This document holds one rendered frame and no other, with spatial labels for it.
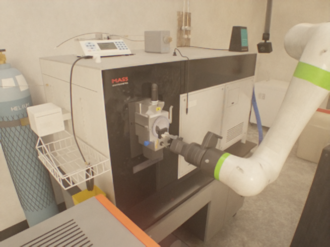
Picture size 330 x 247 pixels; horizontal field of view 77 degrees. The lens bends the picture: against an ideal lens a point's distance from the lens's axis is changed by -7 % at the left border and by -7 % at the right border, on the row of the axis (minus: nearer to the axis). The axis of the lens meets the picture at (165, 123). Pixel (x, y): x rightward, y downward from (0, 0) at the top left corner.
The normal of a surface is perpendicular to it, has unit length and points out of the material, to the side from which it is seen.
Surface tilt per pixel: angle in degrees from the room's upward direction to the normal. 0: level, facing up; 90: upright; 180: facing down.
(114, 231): 0
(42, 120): 90
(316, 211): 90
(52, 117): 90
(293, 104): 81
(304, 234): 90
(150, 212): 0
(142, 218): 0
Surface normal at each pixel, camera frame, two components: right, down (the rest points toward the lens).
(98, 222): 0.00, -0.93
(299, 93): -0.74, 0.15
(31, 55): 0.70, 0.26
